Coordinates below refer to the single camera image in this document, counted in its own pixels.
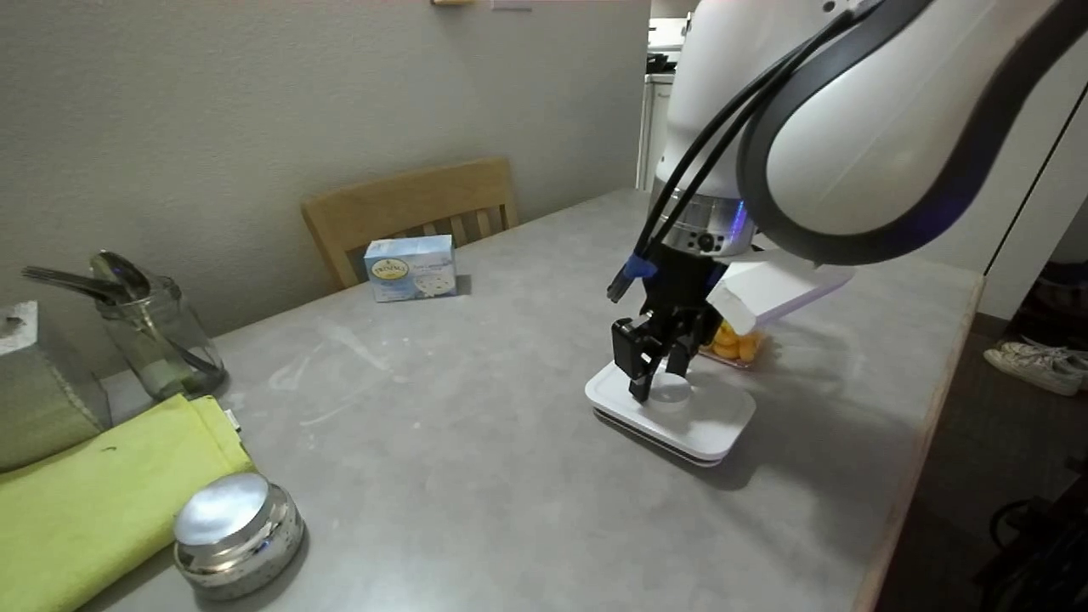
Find white rectangular container lid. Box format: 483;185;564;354
581;357;761;472

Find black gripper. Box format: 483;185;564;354
609;244;730;405

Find wooden chair with solid backrest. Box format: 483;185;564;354
299;152;522;294

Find orange snack pieces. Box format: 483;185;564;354
708;321;766;376

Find black cable with blue connector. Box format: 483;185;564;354
606;0;946;305

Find white kitchen cabinet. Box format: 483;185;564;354
634;73;673;195

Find black wheeled frame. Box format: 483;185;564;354
976;461;1088;612

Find round silver metal tin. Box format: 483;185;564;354
170;471;308;603

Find white shoes on floor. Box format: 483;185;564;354
982;336;1088;403

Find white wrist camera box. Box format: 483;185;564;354
705;258;853;340

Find lime green cloth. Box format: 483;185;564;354
0;391;254;612

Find light blue cardboard box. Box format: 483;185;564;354
359;231;463;305

